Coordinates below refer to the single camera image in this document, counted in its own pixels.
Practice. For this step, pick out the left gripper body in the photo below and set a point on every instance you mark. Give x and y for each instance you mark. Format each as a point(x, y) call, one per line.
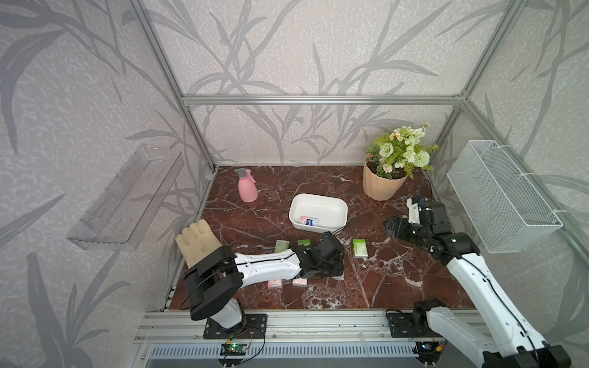
point(334, 267)

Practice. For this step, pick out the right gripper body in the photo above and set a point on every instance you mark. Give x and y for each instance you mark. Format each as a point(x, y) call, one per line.
point(410, 231)

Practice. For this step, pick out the white storage box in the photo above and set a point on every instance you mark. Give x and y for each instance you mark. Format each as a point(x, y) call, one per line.
point(331, 212)

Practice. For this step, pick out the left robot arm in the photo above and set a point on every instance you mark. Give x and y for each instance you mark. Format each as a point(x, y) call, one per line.
point(213, 282)

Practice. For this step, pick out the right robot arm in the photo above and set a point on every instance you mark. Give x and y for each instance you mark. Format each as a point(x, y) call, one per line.
point(513, 341)

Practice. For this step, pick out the beige flower pot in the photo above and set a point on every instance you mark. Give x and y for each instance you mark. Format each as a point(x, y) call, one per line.
point(379, 188)

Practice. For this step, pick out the artificial green white flowers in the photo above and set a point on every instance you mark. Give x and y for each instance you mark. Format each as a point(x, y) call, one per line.
point(397, 154)

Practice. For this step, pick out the pink spray bottle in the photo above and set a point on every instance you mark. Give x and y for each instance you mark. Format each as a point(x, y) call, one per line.
point(247, 185)

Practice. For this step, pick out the right circuit board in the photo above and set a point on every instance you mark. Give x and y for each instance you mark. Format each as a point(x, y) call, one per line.
point(429, 349)

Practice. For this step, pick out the beige work glove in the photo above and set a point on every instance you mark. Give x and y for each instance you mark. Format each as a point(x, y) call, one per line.
point(196, 242)

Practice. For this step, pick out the left green circuit board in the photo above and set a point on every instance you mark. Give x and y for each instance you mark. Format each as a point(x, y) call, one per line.
point(233, 350)

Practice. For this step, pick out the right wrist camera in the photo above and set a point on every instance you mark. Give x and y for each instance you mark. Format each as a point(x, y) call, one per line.
point(413, 210)

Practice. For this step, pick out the white wire mesh basket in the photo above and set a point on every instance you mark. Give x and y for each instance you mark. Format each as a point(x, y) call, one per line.
point(505, 208)

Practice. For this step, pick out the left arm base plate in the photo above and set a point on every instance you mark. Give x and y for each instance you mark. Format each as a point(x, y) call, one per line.
point(254, 327)

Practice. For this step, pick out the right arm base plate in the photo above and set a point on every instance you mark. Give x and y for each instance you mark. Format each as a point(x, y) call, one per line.
point(409, 324)

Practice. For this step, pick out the aluminium front rail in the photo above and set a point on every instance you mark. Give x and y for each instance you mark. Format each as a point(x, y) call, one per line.
point(282, 326)

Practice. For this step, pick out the clear acrylic wall shelf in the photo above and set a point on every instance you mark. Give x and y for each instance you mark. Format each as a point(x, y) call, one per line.
point(121, 216)

